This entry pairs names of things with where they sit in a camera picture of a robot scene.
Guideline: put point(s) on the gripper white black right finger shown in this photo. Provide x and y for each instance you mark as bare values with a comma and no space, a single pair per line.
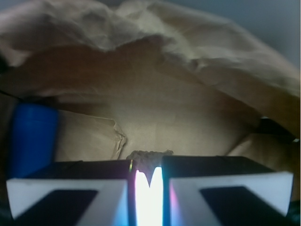
224,191

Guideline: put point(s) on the gripper white black left finger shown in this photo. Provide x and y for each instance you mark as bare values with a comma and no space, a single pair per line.
74,193

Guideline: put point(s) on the brown grey rock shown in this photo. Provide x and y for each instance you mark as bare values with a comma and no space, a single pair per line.
147,161

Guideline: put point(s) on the brown paper bag tray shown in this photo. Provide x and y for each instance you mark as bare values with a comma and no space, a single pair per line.
148,75

